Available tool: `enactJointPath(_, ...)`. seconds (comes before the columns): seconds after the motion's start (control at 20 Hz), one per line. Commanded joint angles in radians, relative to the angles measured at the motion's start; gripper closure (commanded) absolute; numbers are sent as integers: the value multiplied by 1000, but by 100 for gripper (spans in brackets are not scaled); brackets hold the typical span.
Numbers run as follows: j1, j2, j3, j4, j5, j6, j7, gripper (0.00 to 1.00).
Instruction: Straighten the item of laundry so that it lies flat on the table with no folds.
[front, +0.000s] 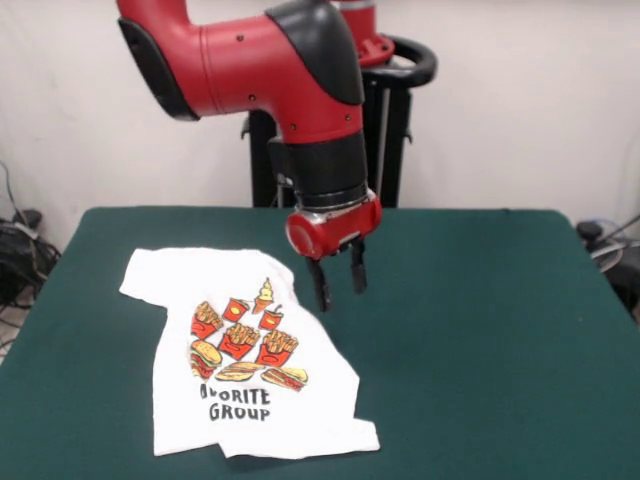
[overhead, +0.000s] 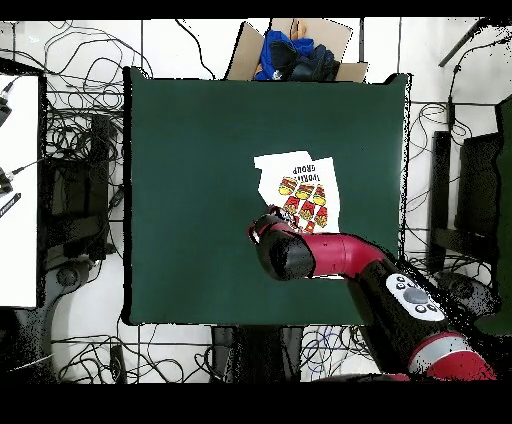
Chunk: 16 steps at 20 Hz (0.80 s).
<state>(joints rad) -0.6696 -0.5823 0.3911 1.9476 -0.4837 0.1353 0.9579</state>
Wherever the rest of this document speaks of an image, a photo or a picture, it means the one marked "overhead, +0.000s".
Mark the black power strip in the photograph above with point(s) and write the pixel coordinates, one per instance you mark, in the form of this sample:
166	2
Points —
118	362

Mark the black camera device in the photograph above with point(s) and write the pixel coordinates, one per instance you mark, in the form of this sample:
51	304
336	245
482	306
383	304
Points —
3	112
4	184

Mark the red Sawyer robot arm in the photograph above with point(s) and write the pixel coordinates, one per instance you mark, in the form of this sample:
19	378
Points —
340	252

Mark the white side table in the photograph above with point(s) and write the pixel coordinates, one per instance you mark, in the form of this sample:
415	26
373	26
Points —
20	240

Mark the blue garment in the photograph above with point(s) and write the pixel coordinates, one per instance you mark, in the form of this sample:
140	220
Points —
276	38

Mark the grey pedestal leg with caster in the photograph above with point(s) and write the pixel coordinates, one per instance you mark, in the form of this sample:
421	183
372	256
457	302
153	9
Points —
472	292
66	276

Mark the black metal stand base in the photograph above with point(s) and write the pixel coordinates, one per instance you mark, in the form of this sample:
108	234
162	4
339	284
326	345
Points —
98	160
476	180

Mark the dark navy garment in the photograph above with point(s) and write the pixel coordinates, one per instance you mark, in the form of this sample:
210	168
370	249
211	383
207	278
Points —
316	64

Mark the dark green table cloth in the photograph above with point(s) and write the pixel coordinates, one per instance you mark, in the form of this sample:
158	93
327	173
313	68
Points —
200	120

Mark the dark metal rod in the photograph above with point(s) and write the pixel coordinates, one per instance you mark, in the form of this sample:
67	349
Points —
460	44

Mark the white printed t-shirt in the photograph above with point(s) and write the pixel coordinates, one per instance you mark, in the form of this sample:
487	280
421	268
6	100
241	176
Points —
272	168

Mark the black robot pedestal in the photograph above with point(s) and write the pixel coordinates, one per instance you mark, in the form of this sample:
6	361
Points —
224	352

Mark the black label strip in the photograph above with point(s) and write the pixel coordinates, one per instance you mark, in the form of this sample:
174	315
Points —
10	204

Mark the brown cardboard box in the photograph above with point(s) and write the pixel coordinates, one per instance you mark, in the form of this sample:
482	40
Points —
244	60

